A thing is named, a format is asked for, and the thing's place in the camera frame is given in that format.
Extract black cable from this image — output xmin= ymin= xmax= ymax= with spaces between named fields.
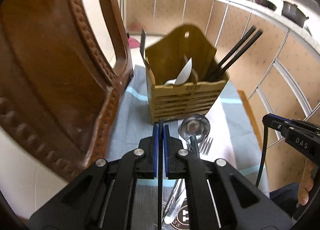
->
xmin=254 ymin=122 xmax=270 ymax=188

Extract right hand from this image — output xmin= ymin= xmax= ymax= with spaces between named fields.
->
xmin=298 ymin=159 xmax=315 ymax=206

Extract steel ladle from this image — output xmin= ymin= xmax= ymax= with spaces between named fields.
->
xmin=162 ymin=114 xmax=212 ymax=223

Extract steel fork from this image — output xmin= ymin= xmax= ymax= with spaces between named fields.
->
xmin=162 ymin=136 xmax=213 ymax=225

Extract dark cooking pot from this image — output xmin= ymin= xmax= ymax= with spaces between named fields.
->
xmin=281 ymin=0 xmax=309 ymax=28

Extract round black coaster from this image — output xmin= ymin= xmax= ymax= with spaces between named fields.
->
xmin=162 ymin=199 xmax=190 ymax=230

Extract red floor mat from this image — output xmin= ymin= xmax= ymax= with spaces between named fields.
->
xmin=128 ymin=37 xmax=140 ymax=49

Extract wooden utensil holder box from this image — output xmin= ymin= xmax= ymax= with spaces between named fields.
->
xmin=145 ymin=24 xmax=229 ymax=123

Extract white plastic rice spoon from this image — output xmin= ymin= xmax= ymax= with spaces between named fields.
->
xmin=164 ymin=58 xmax=193 ymax=86

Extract black chopstick four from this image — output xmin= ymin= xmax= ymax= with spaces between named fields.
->
xmin=213 ymin=29 xmax=263 ymax=82

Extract kitchen base cabinets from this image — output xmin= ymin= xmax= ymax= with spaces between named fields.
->
xmin=123 ymin=0 xmax=320 ymax=191

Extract black chopstick three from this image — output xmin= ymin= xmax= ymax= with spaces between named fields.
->
xmin=207 ymin=25 xmax=256 ymax=82

